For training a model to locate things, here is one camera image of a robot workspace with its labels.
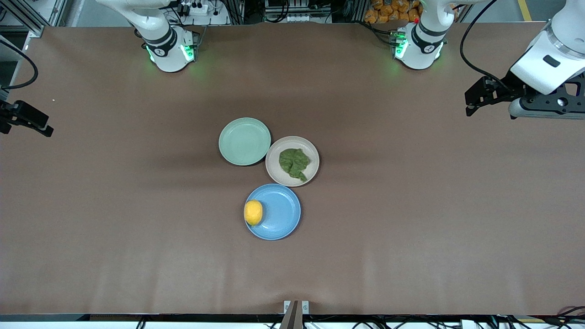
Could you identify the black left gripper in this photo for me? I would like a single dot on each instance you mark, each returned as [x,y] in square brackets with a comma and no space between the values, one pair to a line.
[506,89]

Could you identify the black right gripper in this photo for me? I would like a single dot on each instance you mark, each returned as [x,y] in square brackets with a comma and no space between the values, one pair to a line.
[13,113]

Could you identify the green lettuce leaf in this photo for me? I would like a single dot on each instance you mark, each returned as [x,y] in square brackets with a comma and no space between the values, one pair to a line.
[292,162]

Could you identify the yellow lemon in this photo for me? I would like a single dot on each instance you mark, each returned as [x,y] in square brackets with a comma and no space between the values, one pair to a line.
[253,213]

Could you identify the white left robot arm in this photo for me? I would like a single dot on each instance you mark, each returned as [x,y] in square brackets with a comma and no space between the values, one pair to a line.
[422,45]

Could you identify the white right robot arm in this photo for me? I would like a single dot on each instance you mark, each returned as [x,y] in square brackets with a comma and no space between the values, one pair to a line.
[167,50]

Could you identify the orange snack packets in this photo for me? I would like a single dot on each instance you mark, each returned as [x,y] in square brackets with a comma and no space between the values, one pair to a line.
[388,11]

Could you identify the grey electronics unit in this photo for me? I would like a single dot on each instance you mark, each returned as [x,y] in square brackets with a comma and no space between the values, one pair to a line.
[297,18]

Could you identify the white power strip with plugs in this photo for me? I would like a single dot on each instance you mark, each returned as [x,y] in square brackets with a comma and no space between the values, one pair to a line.
[201,9]

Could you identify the green plate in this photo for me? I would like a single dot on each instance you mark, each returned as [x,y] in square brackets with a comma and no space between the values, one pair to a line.
[244,141]

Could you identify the beige plate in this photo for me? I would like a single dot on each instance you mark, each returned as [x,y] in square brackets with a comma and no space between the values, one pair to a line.
[274,164]

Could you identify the blue plate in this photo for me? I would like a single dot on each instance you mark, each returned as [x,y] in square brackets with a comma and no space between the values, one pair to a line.
[281,212]

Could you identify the small white box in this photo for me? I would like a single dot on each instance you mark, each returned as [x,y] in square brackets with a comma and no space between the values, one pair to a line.
[467,325]

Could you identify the aluminium frame profile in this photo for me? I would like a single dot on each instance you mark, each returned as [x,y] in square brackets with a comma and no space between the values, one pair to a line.
[35,31]

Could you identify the metal mount bracket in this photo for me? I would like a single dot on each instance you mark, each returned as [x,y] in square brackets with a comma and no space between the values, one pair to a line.
[296,315]

